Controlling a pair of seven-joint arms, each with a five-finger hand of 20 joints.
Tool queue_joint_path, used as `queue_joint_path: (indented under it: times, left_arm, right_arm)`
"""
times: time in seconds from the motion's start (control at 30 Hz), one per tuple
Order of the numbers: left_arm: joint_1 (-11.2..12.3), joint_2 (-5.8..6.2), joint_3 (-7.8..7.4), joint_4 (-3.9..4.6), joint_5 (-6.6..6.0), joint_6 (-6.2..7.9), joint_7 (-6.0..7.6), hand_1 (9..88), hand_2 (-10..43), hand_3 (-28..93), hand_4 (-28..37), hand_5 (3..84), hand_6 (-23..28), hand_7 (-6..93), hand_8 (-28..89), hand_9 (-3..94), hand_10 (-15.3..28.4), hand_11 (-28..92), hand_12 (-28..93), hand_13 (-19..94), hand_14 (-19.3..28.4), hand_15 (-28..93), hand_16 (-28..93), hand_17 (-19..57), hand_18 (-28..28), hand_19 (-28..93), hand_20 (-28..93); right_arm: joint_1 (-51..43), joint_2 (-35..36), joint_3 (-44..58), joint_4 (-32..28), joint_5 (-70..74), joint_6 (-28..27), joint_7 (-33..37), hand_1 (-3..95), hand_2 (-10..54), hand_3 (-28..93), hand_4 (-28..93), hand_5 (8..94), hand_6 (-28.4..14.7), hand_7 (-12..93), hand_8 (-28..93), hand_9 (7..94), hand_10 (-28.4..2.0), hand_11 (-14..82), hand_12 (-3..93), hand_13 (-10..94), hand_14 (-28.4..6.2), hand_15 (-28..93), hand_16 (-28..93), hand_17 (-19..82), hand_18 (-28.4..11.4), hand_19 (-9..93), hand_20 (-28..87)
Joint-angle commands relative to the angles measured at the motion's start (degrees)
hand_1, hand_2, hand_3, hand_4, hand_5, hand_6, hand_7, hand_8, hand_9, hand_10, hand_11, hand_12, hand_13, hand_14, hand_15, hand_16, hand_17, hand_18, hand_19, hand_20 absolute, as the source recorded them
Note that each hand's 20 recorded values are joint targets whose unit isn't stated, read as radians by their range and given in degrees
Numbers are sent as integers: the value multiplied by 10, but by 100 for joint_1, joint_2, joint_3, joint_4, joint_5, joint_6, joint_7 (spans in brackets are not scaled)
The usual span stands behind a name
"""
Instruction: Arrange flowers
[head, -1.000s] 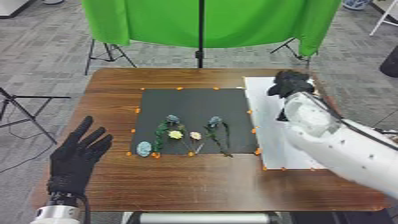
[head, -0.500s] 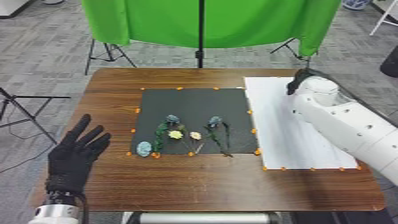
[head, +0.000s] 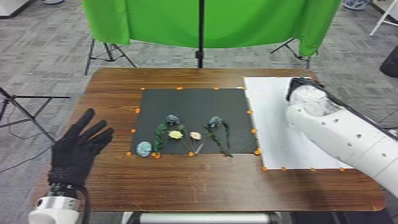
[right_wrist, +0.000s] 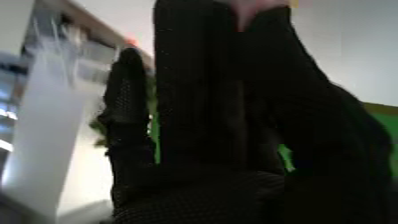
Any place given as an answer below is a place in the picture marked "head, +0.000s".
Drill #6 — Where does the pale grey bar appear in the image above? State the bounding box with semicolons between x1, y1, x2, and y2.
122;211;285;224

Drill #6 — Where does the dark mat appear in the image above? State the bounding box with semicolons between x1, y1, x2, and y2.
129;87;262;156

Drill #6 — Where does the black tripod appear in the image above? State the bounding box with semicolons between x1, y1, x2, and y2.
0;87;74;144

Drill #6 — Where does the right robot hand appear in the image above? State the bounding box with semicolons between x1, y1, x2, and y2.
289;76;326;90

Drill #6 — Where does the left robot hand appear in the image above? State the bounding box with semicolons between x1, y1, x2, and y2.
49;107;116;188

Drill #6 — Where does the white stand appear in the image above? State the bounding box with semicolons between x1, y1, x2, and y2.
369;0;398;37

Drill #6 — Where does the black cable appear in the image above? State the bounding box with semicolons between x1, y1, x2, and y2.
77;186;93;224

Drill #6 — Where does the white sheet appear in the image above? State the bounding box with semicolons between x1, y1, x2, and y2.
242;76;356;171

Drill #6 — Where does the light blue flower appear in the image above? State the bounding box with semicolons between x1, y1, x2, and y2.
136;140;155;158

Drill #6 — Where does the yellow flower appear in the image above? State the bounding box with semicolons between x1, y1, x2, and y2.
168;129;196;155

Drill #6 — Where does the cream flower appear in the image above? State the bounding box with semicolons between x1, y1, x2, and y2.
189;131;209;155

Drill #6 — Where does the black stand pole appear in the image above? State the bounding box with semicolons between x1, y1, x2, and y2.
194;0;209;69

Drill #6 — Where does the dark blue flower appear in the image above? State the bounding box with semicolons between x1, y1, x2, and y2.
203;115;235;158
164;114;187;135

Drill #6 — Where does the green sprig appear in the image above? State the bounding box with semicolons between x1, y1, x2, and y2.
154;122;173;153

